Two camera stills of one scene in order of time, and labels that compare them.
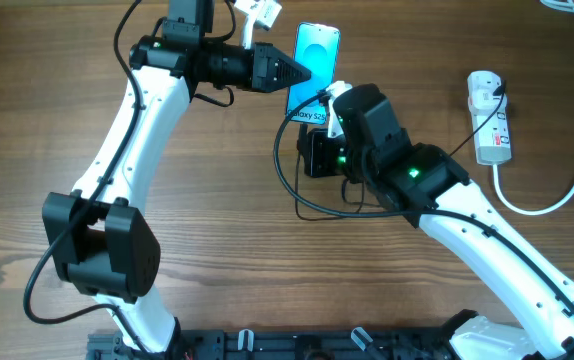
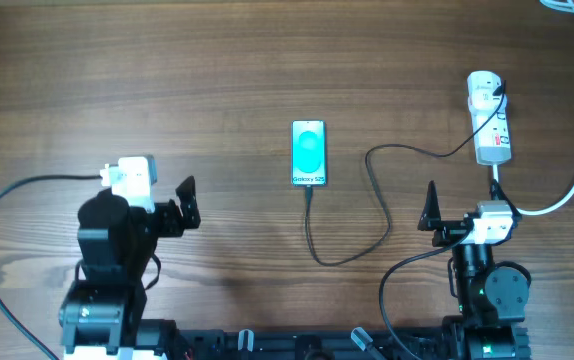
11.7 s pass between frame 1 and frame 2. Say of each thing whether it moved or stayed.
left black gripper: moved
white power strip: stayed
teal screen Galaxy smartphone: moved
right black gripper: moved
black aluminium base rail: stayed
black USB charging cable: moved
